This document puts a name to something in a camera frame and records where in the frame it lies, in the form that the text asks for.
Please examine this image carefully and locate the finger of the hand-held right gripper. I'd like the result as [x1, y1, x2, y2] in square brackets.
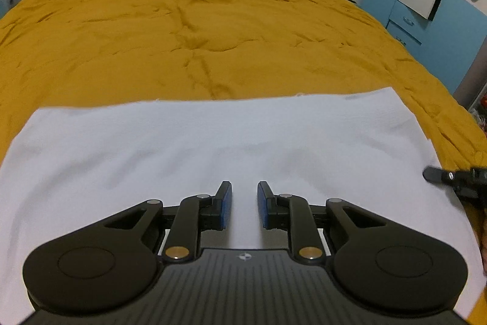
[423, 165, 487, 199]

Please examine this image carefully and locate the blue white wardrobe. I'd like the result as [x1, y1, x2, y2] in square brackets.
[359, 0, 487, 94]

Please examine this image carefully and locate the white shoe rack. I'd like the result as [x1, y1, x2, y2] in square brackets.
[470, 81, 487, 137]

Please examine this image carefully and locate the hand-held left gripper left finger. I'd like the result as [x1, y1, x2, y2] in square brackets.
[101, 180, 233, 263]

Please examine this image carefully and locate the mustard yellow blanket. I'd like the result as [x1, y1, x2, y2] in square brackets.
[0, 0, 487, 234]

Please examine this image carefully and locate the white printed sweatshirt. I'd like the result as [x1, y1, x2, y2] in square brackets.
[0, 86, 481, 323]

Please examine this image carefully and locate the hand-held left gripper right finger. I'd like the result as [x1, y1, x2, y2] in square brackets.
[257, 180, 386, 262]

